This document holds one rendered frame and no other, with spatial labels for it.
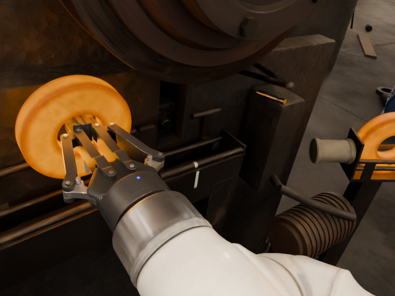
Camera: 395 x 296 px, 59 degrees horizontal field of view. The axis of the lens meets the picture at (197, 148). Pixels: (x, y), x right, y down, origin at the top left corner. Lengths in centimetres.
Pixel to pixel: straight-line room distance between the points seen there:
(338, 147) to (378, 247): 94
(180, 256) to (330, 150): 62
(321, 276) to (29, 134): 38
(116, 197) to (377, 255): 145
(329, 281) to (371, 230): 141
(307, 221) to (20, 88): 65
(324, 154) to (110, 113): 52
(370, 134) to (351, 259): 85
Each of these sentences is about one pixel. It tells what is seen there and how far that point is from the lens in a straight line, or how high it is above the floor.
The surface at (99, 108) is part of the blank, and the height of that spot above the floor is 86.
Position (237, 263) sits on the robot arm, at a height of 88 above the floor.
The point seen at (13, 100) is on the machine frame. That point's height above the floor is 85.
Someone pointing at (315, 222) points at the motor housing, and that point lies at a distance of 90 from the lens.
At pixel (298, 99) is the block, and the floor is 80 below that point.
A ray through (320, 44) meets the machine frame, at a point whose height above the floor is 87.
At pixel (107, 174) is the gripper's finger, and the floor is 86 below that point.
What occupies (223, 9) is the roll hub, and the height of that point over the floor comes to 102.
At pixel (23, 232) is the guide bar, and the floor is 69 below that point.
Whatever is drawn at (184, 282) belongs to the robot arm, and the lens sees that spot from 29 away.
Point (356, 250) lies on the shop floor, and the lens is 168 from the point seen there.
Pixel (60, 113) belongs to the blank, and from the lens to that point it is 48.
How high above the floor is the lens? 111
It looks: 35 degrees down
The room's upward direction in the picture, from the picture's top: 9 degrees clockwise
